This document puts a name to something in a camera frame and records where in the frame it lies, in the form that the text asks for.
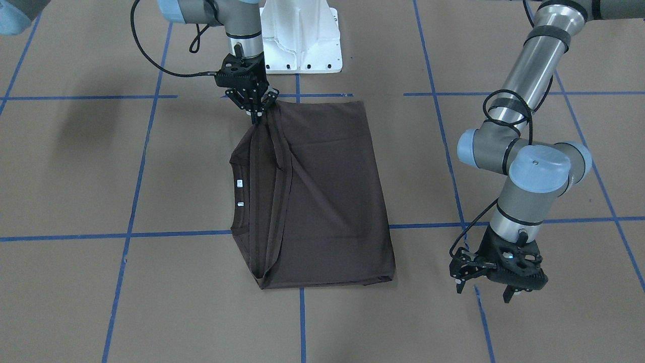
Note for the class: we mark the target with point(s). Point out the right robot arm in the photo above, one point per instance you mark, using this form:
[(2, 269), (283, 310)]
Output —
[(241, 21)]

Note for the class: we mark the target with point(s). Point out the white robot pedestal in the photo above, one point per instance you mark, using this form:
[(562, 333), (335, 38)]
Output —
[(301, 37)]

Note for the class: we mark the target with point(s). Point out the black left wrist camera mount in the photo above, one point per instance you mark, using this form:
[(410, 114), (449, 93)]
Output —
[(518, 264)]

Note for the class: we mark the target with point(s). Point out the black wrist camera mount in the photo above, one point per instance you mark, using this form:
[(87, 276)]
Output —
[(518, 264), (243, 73)]

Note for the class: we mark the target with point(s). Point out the brown t-shirt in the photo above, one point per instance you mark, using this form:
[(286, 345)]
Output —
[(310, 210)]

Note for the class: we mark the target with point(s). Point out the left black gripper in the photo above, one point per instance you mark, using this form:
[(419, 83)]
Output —
[(488, 248)]

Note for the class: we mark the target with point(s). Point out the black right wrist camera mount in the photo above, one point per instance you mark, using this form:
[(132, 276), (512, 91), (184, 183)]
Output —
[(243, 73)]

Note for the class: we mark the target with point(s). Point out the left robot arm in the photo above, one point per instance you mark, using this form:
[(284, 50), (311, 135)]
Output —
[(536, 173)]

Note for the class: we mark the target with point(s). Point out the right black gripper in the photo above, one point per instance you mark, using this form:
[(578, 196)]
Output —
[(250, 99)]

